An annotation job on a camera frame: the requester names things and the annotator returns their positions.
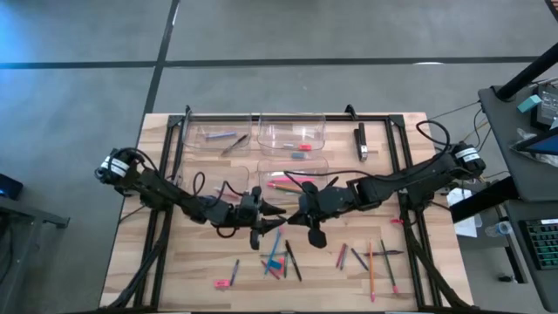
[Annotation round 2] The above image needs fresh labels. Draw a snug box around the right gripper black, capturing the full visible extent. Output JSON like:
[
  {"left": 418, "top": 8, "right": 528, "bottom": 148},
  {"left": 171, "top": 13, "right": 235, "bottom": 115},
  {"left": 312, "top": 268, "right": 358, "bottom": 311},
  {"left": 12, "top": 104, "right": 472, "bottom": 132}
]
[{"left": 286, "top": 180, "right": 355, "bottom": 250}]

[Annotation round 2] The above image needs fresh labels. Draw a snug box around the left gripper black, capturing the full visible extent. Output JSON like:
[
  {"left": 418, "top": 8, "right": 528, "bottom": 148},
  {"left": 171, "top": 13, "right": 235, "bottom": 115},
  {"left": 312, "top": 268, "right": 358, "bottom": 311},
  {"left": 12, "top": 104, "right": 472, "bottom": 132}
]
[{"left": 226, "top": 186, "right": 288, "bottom": 251}]

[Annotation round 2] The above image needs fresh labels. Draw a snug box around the orange pencil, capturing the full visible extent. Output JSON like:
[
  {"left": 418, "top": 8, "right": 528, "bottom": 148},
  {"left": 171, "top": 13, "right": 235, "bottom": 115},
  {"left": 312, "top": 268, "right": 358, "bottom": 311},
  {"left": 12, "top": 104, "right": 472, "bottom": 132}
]
[
  {"left": 368, "top": 238, "right": 377, "bottom": 304},
  {"left": 266, "top": 181, "right": 304, "bottom": 194}
]

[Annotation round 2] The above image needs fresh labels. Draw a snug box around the pinkish red pencil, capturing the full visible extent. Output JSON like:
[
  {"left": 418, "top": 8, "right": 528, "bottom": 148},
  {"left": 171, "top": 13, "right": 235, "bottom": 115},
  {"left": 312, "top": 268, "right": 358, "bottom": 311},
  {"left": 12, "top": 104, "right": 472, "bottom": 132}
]
[{"left": 270, "top": 175, "right": 316, "bottom": 183}]

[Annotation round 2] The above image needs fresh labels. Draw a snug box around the blue pencil with pink eraser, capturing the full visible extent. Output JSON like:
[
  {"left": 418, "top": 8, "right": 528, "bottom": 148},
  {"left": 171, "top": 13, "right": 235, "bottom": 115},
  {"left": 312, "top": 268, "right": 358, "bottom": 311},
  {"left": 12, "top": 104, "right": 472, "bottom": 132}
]
[{"left": 262, "top": 226, "right": 282, "bottom": 276}]

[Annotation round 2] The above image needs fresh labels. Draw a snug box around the blue crayon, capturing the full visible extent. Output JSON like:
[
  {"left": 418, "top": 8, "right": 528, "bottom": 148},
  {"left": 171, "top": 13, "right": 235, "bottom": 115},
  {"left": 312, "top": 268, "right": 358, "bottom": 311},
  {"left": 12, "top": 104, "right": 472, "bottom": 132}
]
[
  {"left": 350, "top": 247, "right": 371, "bottom": 271},
  {"left": 229, "top": 258, "right": 241, "bottom": 288}
]

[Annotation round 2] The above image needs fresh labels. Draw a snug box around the clear plastic bin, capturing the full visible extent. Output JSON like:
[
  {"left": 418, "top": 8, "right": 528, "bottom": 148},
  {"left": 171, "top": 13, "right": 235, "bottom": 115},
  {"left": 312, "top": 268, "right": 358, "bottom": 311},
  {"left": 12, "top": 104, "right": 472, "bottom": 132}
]
[
  {"left": 174, "top": 160, "right": 252, "bottom": 215},
  {"left": 256, "top": 157, "right": 332, "bottom": 206},
  {"left": 182, "top": 113, "right": 254, "bottom": 158},
  {"left": 256, "top": 113, "right": 328, "bottom": 158}
]

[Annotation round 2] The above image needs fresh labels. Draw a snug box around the dark gray pen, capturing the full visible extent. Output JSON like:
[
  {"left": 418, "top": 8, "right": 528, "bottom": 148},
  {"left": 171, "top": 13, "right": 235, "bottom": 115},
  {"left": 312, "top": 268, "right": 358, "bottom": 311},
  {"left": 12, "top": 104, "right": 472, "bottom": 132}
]
[{"left": 220, "top": 133, "right": 250, "bottom": 157}]

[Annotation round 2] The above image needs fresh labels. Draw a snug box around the black stapler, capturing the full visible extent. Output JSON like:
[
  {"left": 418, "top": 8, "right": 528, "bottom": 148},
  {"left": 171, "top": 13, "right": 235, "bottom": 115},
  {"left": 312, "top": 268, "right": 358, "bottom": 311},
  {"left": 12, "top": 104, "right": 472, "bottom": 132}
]
[{"left": 353, "top": 121, "right": 370, "bottom": 163}]

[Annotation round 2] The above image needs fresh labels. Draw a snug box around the white paper sheet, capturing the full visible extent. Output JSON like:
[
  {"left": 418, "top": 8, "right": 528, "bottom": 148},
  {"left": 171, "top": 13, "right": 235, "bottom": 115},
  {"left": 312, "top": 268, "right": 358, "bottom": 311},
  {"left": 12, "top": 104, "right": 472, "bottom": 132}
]
[{"left": 446, "top": 187, "right": 484, "bottom": 239}]

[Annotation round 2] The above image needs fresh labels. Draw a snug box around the black desk support beam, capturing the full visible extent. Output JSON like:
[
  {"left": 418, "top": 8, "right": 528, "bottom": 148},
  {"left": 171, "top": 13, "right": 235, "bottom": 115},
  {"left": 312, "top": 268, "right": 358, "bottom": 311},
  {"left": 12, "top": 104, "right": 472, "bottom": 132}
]
[{"left": 448, "top": 175, "right": 520, "bottom": 224}]

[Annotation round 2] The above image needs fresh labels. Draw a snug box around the clear water bottle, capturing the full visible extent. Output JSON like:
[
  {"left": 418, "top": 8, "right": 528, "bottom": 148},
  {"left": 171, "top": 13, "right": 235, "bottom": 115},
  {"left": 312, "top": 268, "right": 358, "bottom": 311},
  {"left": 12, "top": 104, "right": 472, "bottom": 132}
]
[{"left": 484, "top": 220, "right": 514, "bottom": 239}]

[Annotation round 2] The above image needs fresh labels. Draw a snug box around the dark gray desk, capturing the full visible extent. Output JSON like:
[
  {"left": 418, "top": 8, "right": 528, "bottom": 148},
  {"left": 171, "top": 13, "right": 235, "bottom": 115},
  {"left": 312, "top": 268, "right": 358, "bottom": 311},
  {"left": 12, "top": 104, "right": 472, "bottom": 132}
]
[
  {"left": 503, "top": 199, "right": 558, "bottom": 313},
  {"left": 477, "top": 85, "right": 558, "bottom": 202}
]

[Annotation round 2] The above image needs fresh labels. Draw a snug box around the black keyboard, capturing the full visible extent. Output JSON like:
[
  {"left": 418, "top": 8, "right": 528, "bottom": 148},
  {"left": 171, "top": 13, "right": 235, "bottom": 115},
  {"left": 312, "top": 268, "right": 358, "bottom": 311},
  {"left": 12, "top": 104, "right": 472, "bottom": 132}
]
[{"left": 518, "top": 217, "right": 558, "bottom": 271}]

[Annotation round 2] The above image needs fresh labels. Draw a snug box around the dark metal stand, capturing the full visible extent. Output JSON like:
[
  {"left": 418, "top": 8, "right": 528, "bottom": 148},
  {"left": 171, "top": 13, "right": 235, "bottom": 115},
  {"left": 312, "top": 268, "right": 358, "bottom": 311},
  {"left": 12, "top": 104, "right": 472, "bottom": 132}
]
[{"left": 0, "top": 195, "right": 71, "bottom": 302}]

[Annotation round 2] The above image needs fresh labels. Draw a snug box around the teal box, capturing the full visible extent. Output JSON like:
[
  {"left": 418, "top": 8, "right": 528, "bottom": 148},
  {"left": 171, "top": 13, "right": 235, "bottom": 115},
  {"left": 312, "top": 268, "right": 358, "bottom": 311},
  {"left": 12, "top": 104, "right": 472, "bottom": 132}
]
[{"left": 516, "top": 94, "right": 543, "bottom": 114}]

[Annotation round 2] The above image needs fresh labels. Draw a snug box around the tablet with blue screen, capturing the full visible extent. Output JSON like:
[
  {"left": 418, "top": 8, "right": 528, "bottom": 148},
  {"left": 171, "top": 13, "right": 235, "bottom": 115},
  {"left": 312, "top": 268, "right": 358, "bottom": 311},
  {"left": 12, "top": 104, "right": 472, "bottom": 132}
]
[{"left": 509, "top": 127, "right": 558, "bottom": 167}]

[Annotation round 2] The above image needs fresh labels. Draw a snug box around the black device with blue light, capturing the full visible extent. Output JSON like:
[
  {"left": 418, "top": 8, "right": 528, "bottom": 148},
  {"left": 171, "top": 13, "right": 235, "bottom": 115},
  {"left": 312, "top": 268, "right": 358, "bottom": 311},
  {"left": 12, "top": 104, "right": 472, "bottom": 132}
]
[{"left": 0, "top": 173, "right": 24, "bottom": 201}]

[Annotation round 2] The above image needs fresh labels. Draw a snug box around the black electronic device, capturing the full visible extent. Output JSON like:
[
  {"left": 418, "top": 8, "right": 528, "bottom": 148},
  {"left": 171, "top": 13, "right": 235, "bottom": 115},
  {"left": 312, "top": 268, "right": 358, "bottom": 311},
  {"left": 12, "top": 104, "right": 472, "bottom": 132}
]
[{"left": 530, "top": 82, "right": 558, "bottom": 132}]

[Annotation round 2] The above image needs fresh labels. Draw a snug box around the black diagonal pole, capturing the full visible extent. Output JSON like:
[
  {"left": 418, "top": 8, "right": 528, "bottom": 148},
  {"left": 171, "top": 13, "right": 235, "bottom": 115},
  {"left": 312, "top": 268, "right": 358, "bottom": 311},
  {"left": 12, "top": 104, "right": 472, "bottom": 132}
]
[{"left": 495, "top": 41, "right": 558, "bottom": 102}]

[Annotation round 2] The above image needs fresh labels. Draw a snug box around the black metal table frame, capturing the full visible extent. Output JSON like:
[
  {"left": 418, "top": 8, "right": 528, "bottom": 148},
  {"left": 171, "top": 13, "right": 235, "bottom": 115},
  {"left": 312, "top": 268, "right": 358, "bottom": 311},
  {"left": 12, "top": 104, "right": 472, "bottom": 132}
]
[{"left": 104, "top": 112, "right": 474, "bottom": 313}]

